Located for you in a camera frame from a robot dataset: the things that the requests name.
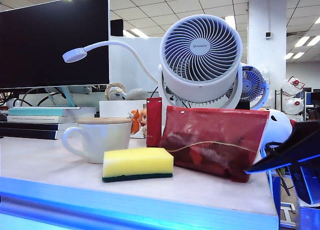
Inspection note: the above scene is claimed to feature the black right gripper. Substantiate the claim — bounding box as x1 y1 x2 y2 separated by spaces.
245 120 320 206

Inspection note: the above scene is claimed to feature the yellow green cleaning sponge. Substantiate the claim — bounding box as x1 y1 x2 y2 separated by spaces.
101 146 175 184

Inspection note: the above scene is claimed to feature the white round plush toy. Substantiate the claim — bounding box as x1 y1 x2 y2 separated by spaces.
258 107 294 151

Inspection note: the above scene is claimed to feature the blue printed carton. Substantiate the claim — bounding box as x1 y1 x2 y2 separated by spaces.
296 204 320 230

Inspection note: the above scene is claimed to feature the red translucent zip pouch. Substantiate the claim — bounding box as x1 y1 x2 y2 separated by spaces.
159 104 270 184

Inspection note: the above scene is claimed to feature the small white desk fan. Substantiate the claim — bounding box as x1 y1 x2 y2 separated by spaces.
237 64 271 110

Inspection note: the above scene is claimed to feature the red cosmetic tube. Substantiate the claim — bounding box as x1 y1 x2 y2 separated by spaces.
145 96 163 149

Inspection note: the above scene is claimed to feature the large white desk fan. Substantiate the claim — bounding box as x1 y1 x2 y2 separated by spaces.
156 13 244 110

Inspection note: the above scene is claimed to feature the orange-haired anime figurine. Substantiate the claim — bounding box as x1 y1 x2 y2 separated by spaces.
138 108 149 137

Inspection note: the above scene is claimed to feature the small orange fox figurine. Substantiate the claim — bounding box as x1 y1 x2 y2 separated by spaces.
128 109 141 136

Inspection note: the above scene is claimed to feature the white desk organizer box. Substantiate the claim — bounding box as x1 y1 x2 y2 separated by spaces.
98 99 148 119

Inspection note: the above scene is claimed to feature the white partition panel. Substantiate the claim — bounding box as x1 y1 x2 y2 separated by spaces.
109 36 164 92

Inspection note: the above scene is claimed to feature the white ceramic mug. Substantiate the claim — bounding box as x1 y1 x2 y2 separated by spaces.
61 121 133 165

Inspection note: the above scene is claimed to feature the grey plush animal toy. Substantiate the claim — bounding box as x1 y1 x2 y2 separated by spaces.
104 82 128 101

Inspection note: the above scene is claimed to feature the white gooseneck desk lamp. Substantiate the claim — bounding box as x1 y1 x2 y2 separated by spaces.
61 40 161 84

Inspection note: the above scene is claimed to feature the white book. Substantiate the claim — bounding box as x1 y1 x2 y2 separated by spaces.
6 114 79 124

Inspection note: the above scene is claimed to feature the teal book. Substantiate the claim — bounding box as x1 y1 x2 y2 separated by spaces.
7 106 97 117

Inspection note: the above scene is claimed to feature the black hardcover book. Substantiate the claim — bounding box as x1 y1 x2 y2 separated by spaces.
0 128 66 141
0 121 80 131

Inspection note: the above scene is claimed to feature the black computer monitor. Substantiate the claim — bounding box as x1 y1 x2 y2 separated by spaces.
0 0 111 108

